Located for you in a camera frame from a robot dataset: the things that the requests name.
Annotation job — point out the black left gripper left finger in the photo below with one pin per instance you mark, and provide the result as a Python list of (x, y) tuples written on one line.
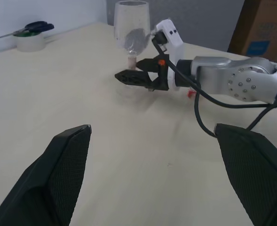
[(49, 181)]

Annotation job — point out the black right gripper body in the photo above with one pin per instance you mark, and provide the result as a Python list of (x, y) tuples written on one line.
[(163, 80)]

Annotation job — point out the clear wine glass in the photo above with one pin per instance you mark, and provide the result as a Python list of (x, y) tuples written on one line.
[(131, 23)]

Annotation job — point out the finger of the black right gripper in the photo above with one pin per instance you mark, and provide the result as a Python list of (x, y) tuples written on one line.
[(133, 77), (150, 64)]

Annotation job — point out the brown cardboard box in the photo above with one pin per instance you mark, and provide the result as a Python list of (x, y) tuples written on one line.
[(263, 28)]

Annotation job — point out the small red scrap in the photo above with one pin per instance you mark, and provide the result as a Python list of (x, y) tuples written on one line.
[(191, 93)]

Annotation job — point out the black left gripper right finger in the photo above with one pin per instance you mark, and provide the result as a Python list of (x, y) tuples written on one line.
[(258, 176)]

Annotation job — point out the white tape roll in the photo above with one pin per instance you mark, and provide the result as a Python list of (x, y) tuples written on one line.
[(30, 44)]

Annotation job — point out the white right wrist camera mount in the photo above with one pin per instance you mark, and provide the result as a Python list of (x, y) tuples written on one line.
[(174, 43)]

